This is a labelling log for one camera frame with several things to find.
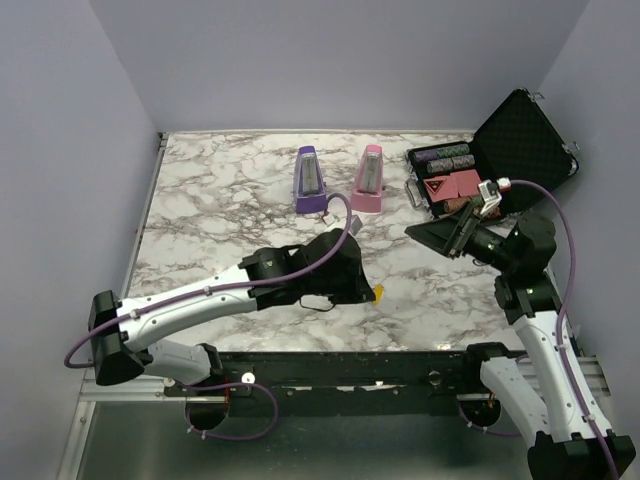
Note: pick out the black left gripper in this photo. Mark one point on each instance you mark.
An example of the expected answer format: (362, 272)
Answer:
(359, 291)

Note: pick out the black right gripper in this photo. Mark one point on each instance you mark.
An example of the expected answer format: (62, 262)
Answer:
(444, 234)

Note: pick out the yellow-capped key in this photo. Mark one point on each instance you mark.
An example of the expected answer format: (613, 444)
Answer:
(378, 293)

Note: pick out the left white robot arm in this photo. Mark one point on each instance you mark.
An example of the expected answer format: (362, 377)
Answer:
(131, 337)

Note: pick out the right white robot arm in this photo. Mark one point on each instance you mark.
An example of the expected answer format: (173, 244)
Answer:
(566, 433)

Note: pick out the red-backed card deck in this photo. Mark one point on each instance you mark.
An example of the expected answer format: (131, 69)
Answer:
(441, 188)

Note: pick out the pink card deck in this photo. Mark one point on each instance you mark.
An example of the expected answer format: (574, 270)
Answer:
(467, 182)

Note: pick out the pink metronome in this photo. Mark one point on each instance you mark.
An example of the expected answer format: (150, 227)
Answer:
(366, 195)

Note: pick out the black poker chip case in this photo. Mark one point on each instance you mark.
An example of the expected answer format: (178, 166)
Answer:
(516, 141)

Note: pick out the purple metronome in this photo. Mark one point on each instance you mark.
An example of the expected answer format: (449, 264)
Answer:
(309, 191)

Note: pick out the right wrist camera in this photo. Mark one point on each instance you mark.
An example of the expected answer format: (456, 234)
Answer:
(490, 195)

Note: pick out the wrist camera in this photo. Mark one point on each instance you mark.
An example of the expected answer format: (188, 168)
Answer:
(356, 225)
(490, 195)

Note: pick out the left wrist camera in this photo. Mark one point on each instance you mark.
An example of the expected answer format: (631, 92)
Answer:
(356, 225)

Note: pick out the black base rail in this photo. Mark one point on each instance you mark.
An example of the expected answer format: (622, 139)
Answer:
(324, 384)

